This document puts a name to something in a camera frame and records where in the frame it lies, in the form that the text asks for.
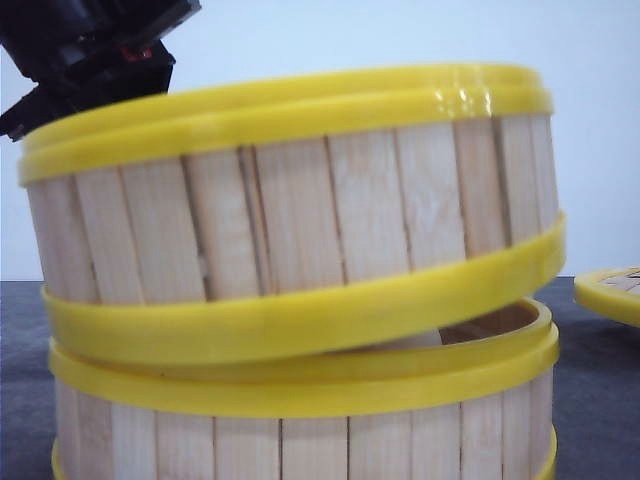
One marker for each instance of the front bamboo steamer basket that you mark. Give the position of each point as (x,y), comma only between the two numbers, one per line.
(478,406)

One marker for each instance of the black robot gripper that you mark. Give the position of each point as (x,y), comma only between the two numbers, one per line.
(57,44)

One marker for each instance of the yellow rimmed steamer lid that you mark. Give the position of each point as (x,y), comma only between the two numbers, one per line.
(612,293)

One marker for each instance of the right white bun front basket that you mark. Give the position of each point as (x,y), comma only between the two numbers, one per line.
(424,339)

